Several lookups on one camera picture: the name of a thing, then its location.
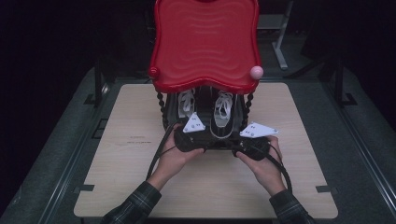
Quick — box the black shoe with white laces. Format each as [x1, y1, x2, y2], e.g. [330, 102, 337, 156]
[209, 90, 240, 140]
[177, 88, 198, 121]

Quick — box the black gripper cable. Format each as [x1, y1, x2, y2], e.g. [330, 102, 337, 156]
[145, 120, 181, 182]
[246, 143, 293, 193]

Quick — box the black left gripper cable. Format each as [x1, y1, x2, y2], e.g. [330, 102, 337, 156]
[145, 120, 181, 182]

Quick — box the red and black shoe rack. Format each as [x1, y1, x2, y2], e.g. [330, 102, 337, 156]
[148, 0, 265, 138]

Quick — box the grey metal stand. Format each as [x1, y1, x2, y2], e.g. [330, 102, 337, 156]
[257, 0, 295, 71]

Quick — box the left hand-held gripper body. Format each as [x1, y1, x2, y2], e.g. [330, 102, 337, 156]
[173, 112, 216, 153]

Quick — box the person's right hand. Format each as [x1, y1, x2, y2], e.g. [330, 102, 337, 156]
[235, 135, 287, 197]

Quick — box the black metal post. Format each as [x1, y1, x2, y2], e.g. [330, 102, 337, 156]
[83, 58, 110, 108]

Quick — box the person's left hand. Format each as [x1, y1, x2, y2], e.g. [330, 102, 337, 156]
[155, 123, 205, 185]

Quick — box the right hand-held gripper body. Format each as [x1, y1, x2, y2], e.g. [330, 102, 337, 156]
[232, 121, 280, 161]

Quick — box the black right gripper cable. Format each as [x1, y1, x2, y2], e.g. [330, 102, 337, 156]
[246, 143, 293, 193]

